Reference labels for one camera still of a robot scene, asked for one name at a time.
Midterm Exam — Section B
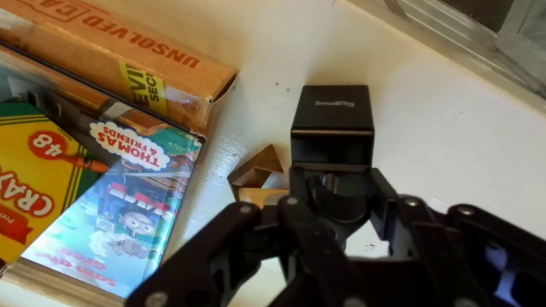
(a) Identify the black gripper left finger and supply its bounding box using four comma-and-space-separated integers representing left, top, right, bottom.
123, 193, 350, 307

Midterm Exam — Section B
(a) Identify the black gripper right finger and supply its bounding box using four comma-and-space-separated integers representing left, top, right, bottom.
367, 168, 546, 307

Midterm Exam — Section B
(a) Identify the black clamp mount with knob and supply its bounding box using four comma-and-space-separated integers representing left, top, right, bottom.
287, 84, 399, 231

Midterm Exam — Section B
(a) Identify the small wooden block toy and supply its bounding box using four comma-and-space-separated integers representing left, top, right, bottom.
227, 144, 290, 210

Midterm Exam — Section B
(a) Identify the Thomas and Friends book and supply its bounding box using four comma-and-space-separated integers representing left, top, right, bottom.
16, 65, 207, 303

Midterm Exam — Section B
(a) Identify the yellow green crayon box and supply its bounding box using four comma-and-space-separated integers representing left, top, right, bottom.
0, 100, 111, 268

